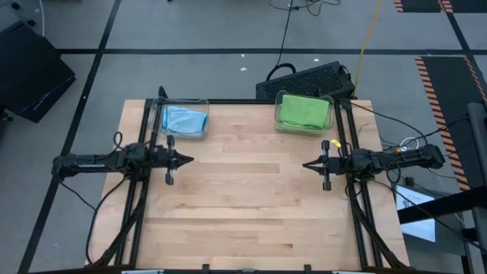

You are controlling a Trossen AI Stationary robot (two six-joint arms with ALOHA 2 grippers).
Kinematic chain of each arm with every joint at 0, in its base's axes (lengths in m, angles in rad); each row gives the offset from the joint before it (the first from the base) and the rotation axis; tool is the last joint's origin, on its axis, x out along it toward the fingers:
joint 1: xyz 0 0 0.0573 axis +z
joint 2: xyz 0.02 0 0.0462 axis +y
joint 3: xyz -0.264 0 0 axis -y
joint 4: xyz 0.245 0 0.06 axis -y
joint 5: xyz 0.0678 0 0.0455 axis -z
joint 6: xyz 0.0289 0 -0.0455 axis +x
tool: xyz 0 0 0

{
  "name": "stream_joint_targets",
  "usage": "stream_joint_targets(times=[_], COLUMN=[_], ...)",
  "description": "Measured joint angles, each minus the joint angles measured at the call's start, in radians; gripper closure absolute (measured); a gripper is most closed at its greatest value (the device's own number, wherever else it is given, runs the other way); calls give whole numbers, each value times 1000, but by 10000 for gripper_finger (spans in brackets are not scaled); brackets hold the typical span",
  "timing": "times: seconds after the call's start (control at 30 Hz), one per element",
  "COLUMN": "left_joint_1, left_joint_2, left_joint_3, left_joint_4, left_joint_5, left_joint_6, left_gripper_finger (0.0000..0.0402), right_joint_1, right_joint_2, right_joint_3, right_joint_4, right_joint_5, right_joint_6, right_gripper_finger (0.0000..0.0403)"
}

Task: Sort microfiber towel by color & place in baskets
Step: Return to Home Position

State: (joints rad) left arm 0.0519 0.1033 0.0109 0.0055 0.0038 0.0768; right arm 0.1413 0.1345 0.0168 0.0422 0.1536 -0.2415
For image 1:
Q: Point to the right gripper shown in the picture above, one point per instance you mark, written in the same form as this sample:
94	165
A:
331	165

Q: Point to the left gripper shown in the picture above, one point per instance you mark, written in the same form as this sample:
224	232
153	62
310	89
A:
169	160

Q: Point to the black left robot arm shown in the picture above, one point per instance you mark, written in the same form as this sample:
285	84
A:
99	161

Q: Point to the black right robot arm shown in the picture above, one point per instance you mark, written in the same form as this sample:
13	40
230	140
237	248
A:
403	158

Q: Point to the clear plastic basket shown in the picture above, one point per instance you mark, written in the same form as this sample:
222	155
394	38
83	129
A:
156	114
277	114

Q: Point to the yellow plug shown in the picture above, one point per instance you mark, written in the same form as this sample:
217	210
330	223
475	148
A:
397	150

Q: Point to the black perforated computer case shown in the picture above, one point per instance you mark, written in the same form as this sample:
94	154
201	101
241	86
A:
304	81

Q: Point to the small black power adapter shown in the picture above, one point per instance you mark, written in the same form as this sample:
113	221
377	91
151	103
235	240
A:
409	181

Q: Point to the white lit monitor screen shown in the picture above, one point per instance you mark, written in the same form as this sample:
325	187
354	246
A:
416	224

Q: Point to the silver aluminium bar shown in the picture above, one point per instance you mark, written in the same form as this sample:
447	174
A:
142	272

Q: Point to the black equipment stand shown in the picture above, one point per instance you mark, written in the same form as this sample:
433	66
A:
437	207

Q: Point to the black orange-striped floor mat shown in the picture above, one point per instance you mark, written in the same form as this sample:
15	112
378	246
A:
449	87
418	4

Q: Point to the large black flat case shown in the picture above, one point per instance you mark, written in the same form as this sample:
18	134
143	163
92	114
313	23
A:
30	72

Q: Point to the black aluminium table frame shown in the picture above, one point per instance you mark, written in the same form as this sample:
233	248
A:
243	101

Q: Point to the black table edge bracket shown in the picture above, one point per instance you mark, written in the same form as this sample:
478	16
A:
307	268
205	268

